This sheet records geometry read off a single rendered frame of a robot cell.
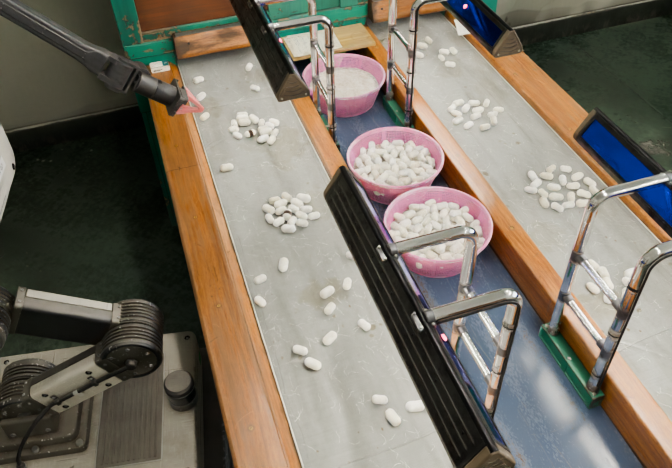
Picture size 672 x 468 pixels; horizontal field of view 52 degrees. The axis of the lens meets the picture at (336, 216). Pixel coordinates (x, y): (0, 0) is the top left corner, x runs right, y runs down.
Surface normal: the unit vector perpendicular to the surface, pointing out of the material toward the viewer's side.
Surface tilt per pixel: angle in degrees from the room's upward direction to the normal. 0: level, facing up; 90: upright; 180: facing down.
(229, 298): 0
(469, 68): 0
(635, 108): 0
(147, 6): 90
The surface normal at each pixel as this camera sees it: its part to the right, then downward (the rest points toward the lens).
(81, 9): 0.33, 0.64
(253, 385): -0.03, -0.73
